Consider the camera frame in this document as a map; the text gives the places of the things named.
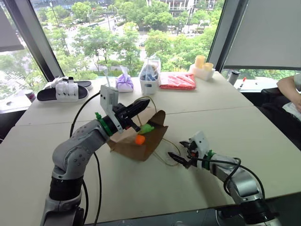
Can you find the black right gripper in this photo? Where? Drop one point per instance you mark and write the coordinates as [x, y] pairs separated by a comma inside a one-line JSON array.
[[192, 153]]

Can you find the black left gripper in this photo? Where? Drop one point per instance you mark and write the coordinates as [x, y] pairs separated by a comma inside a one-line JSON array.
[[122, 114]]

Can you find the orange carrot plush toy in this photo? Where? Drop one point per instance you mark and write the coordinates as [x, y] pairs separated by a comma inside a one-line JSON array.
[[140, 140]]

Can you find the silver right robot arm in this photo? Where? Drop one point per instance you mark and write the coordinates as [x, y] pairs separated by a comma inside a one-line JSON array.
[[244, 186]]

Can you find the person's bare forearm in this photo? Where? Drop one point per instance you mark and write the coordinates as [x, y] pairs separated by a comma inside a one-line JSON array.
[[288, 88]]

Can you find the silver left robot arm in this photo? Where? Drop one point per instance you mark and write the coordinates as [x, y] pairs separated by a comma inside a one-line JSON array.
[[75, 146]]

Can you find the brown paper bag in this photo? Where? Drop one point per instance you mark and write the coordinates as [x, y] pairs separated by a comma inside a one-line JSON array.
[[131, 146]]

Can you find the purple plastic bag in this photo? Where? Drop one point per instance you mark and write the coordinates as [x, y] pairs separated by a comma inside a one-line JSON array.
[[124, 83]]

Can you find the clear bag with blue items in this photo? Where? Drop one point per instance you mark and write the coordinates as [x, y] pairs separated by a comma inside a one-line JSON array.
[[149, 70]]

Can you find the white plastic basket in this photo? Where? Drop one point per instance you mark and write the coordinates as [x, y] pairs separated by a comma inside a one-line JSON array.
[[148, 87]]

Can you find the red packaged cloth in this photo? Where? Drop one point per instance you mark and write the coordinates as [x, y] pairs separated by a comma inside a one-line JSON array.
[[177, 81]]

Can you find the white plastic container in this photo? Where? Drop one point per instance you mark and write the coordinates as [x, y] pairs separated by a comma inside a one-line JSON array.
[[202, 73]]

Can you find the tall yellow cup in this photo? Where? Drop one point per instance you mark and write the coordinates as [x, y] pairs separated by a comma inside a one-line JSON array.
[[200, 61]]

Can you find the short yellow cup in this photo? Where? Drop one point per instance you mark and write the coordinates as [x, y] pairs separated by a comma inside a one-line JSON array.
[[208, 67]]

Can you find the grey tumbler black lid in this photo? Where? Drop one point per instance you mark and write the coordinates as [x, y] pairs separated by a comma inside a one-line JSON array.
[[234, 77]]

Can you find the person's dark trousers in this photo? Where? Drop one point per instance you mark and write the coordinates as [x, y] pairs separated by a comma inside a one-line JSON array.
[[277, 117]]

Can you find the white side ledge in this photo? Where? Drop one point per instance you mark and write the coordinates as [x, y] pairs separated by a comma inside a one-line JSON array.
[[257, 84]]

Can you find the small can dark label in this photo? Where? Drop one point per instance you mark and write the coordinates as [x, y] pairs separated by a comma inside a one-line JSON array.
[[30, 96]]

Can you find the wide grey roller blind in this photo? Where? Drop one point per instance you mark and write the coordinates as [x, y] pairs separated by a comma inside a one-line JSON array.
[[265, 33]]

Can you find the narrow grey roller blind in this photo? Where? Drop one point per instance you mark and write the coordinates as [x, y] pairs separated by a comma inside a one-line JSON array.
[[8, 33]]

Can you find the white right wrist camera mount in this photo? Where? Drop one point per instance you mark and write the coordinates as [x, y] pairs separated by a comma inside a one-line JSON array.
[[200, 141]]

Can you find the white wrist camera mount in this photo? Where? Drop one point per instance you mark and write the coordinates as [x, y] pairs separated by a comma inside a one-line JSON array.
[[200, 141], [108, 99]]

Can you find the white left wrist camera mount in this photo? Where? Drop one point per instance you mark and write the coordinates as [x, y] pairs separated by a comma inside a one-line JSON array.
[[108, 99]]

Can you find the dark window frame post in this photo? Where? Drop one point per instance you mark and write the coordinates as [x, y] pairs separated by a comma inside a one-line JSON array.
[[35, 40], [218, 35]]

